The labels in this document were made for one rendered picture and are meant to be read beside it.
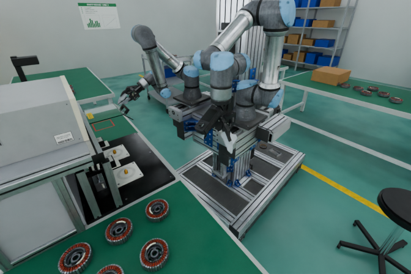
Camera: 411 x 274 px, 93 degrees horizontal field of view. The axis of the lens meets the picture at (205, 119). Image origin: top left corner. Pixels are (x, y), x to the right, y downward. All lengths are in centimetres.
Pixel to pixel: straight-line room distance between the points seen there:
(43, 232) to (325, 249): 183
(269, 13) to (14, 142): 114
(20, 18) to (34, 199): 556
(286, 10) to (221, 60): 45
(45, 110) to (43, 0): 545
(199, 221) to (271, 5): 102
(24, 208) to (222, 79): 85
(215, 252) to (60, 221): 66
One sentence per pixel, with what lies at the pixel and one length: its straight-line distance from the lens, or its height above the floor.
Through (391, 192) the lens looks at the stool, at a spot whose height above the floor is 56.
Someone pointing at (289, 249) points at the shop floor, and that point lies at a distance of 194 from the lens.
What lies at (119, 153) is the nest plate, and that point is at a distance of 148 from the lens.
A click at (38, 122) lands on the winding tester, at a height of 125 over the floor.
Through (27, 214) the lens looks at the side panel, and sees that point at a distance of 105.
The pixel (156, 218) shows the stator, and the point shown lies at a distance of 104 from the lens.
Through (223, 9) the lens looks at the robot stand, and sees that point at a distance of 144.
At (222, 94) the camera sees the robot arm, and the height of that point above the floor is 138.
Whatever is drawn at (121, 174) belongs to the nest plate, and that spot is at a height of 78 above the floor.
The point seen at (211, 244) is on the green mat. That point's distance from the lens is 99.
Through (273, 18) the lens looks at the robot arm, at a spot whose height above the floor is 160.
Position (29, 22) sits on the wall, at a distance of 632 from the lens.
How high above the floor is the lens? 161
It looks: 28 degrees down
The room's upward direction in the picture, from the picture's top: straight up
